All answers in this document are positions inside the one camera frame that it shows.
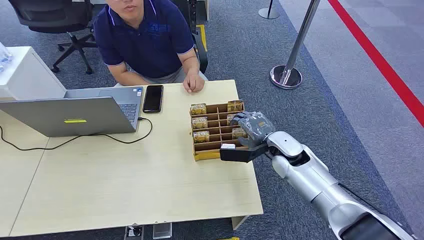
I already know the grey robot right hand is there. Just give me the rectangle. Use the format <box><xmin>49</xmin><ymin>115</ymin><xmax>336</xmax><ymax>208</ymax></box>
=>
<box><xmin>229</xmin><ymin>111</ymin><xmax>276</xmax><ymax>150</ymax></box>

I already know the metal floor plate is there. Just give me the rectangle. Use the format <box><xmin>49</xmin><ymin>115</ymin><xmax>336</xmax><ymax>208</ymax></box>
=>
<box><xmin>152</xmin><ymin>222</ymin><xmax>173</xmax><ymax>240</ymax></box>

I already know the grey laptop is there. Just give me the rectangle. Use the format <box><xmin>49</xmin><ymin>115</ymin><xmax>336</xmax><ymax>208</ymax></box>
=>
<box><xmin>0</xmin><ymin>86</ymin><xmax>144</xmax><ymax>138</ymax></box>

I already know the clear plastic bottle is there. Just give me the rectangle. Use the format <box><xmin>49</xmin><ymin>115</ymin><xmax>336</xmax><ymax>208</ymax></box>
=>
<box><xmin>0</xmin><ymin>42</ymin><xmax>13</xmax><ymax>72</ymax></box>

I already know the wooden table leg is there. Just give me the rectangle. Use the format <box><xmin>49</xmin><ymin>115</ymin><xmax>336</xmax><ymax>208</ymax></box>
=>
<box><xmin>231</xmin><ymin>215</ymin><xmax>250</xmax><ymax>231</ymax></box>

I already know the chrome stanchion post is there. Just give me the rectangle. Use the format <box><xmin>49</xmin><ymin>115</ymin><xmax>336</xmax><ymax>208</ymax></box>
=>
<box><xmin>269</xmin><ymin>0</ymin><xmax>322</xmax><ymax>90</ymax></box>
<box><xmin>257</xmin><ymin>0</ymin><xmax>280</xmax><ymax>20</ymax></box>

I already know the black office chair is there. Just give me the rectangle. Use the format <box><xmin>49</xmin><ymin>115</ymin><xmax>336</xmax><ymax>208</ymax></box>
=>
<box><xmin>7</xmin><ymin>0</ymin><xmax>99</xmax><ymax>75</ymax></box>

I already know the black laptop cable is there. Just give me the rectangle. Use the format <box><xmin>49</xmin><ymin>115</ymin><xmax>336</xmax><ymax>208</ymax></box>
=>
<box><xmin>0</xmin><ymin>116</ymin><xmax>154</xmax><ymax>152</ymax></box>

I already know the white cabinet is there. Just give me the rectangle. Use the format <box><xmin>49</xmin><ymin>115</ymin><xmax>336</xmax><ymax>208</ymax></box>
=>
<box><xmin>0</xmin><ymin>45</ymin><xmax>67</xmax><ymax>102</ymax></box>

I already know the person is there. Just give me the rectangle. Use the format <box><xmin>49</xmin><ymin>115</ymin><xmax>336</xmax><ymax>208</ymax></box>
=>
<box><xmin>93</xmin><ymin>0</ymin><xmax>209</xmax><ymax>94</ymax></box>

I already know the floor power socket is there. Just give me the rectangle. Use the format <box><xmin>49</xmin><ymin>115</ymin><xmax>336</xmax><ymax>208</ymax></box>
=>
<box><xmin>123</xmin><ymin>225</ymin><xmax>145</xmax><ymax>240</ymax></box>

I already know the black smartphone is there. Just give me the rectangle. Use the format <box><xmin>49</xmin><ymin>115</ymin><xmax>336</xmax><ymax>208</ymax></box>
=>
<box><xmin>142</xmin><ymin>84</ymin><xmax>165</xmax><ymax>114</ymax></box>

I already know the wooden card holder box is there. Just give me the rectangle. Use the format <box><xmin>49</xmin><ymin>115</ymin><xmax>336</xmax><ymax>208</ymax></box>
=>
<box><xmin>189</xmin><ymin>100</ymin><xmax>250</xmax><ymax>162</ymax></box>

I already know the black chair behind person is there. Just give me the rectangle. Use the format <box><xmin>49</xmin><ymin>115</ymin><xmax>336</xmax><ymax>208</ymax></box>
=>
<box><xmin>172</xmin><ymin>0</ymin><xmax>209</xmax><ymax>74</ymax></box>

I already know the person's left hand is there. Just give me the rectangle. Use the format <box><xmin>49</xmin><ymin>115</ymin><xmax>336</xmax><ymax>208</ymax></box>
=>
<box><xmin>182</xmin><ymin>73</ymin><xmax>206</xmax><ymax>94</ymax></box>

